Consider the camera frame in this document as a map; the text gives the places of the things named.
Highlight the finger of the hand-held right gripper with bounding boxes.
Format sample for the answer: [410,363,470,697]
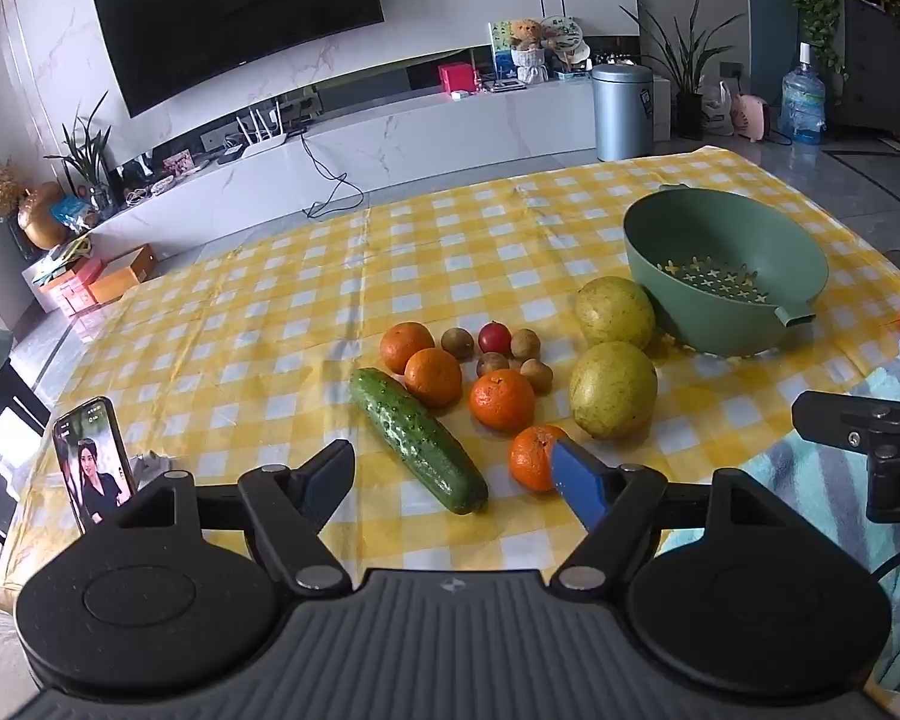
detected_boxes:
[791,390,900,524]

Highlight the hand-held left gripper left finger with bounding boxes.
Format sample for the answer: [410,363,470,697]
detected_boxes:
[116,439,357,593]

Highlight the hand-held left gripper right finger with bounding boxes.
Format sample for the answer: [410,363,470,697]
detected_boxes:
[551,439,788,592]

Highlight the orange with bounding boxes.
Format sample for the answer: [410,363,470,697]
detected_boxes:
[380,322,437,374]
[469,369,537,433]
[508,425,571,494]
[404,348,463,407]

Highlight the green cucumber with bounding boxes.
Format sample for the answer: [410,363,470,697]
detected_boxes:
[348,367,490,516]

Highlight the yellow-green pear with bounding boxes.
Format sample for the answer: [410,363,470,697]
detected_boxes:
[575,277,657,350]

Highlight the green colander bowl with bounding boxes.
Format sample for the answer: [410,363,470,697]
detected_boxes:
[622,184,830,356]

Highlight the teal striped blanket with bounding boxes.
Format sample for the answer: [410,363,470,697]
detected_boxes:
[742,360,900,698]

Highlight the yellow checkered tablecloth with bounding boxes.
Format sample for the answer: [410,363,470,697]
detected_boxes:
[0,142,900,616]

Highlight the black smartphone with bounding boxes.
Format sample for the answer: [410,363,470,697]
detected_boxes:
[51,396,137,537]

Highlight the blue water jug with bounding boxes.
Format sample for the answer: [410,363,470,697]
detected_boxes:
[780,43,827,145]

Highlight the orange cardboard box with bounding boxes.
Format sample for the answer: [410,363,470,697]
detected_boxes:
[90,244,158,305]

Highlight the dark grey cabinet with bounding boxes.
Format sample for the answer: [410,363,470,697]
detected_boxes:
[825,0,900,151]

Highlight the pink small appliance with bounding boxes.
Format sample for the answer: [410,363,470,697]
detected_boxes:
[729,94,772,142]

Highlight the white plastic bag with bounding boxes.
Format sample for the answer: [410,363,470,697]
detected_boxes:
[701,81,734,137]

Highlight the pink cardboard boxes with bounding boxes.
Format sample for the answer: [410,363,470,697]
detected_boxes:
[34,259,106,316]

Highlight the white router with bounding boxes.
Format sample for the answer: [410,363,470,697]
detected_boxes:
[236,109,295,156]

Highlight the white marble tv console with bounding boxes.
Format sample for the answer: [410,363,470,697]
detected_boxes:
[86,79,676,263]

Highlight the potted plant in black pot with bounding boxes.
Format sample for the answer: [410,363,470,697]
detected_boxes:
[621,0,747,140]

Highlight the grey metal trash can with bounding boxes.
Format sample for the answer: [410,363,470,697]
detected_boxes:
[591,64,655,162]

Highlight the gold vase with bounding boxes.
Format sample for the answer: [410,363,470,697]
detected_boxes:
[16,181,68,250]

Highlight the green long-leaf plant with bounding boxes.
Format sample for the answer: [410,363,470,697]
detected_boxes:
[45,90,121,218]

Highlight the pink box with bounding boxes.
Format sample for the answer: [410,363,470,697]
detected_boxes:
[439,62,479,95]

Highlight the white woven basket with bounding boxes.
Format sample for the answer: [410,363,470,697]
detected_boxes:
[511,49,548,85]

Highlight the blue printed box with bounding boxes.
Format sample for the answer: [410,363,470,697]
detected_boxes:
[490,21,522,80]

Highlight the round printed fan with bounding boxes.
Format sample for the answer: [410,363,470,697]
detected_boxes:
[540,15,593,65]

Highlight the black flat television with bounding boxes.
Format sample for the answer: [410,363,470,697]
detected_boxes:
[92,0,386,119]

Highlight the black cable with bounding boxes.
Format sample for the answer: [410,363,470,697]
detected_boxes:
[300,131,365,220]

